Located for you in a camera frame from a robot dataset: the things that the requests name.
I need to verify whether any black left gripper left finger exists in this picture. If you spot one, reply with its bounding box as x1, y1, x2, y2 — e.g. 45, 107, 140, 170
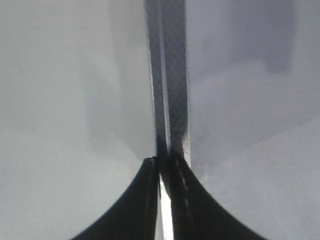
74, 157, 159, 240

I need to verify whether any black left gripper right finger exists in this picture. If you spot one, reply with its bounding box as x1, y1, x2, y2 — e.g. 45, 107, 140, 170
168, 152, 260, 240

